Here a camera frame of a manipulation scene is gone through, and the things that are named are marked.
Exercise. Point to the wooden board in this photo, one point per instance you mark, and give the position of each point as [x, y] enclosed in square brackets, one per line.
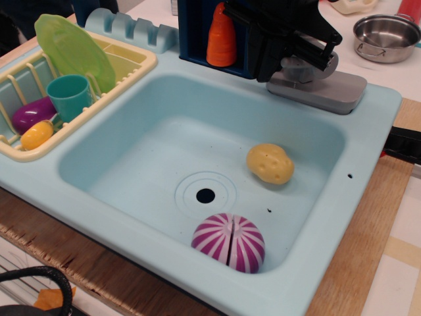
[368, 264]

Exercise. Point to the cream toy bottle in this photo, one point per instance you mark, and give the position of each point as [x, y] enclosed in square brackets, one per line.
[347, 7]

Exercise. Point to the purple striped toy onion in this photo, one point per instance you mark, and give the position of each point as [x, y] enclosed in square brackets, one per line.
[232, 240]

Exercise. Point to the cream dish rack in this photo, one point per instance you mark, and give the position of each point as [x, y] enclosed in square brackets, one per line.
[25, 79]

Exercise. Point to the orange paper piece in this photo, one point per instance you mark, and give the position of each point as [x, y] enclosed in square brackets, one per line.
[49, 299]

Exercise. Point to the yellow toy lemon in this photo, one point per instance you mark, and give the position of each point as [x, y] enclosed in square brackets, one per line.
[38, 134]

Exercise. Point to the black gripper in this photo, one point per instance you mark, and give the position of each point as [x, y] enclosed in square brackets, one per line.
[280, 29]

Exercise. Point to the orange toy carrot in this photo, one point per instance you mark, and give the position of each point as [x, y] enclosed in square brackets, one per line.
[221, 47]

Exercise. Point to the purple toy eggplant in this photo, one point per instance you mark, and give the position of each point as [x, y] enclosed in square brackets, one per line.
[27, 116]

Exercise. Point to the steel pot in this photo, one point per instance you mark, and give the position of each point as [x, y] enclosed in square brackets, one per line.
[385, 39]

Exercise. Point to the grey toy faucet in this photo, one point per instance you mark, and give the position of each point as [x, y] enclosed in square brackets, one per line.
[329, 90]

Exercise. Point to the green toy plate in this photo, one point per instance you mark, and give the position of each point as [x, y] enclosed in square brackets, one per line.
[73, 51]

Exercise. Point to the yellow toy potato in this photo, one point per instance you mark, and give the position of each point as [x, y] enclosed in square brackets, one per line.
[270, 163]

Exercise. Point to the black clamp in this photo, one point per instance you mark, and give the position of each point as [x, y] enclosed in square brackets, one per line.
[403, 144]

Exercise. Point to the light blue toy sink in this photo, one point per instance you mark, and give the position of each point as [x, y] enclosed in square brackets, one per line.
[144, 172]

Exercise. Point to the teal toy cup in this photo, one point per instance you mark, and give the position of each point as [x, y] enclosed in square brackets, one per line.
[70, 94]

